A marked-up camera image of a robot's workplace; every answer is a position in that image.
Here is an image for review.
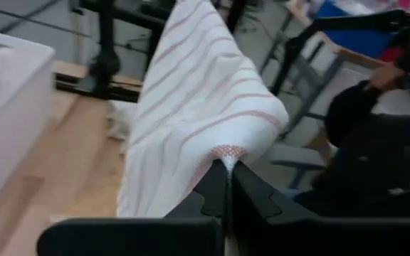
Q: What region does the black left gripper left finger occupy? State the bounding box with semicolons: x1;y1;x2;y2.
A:
36;159;229;256

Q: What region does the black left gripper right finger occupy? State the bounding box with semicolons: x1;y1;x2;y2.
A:
231;160;410;256

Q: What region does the white towel with brown stripes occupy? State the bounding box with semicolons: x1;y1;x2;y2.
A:
115;0;290;219

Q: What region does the person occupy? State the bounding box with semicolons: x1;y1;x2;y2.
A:
290;63;410;218

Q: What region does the white perforated plastic basket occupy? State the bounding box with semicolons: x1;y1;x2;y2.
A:
0;27;57;210

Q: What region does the wooden table with grey legs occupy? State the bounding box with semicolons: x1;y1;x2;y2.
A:
261;0;387;142

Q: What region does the blue bin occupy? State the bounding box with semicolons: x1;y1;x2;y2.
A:
315;0;400;60

